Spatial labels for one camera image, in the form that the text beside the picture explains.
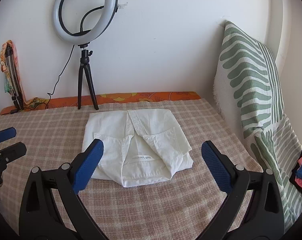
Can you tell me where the white ring light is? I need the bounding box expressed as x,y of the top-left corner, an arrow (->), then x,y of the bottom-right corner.
51,0 -> 122,46

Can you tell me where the green white patterned pillow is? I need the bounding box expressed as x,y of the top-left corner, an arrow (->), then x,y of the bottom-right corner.
214,21 -> 302,229

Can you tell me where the colourful orange scarf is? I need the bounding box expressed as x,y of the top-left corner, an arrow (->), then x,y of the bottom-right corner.
0,40 -> 49,114

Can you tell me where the orange floral bed sheet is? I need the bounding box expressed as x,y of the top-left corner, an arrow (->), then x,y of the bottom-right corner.
0,90 -> 202,116

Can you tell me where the black phone holder gooseneck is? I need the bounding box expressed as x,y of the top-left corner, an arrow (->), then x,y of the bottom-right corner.
75,5 -> 104,35

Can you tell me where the pink plaid bed blanket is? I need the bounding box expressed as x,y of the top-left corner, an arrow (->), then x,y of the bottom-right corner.
0,99 -> 261,239

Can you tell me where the white button-up shirt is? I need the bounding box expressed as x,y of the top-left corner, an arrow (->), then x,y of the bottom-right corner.
82,108 -> 193,187

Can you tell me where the folded silver tripod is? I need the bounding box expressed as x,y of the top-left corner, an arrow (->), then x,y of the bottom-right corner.
5,44 -> 24,113

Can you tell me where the black ring light cable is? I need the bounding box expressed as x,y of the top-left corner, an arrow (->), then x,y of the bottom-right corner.
46,44 -> 76,103

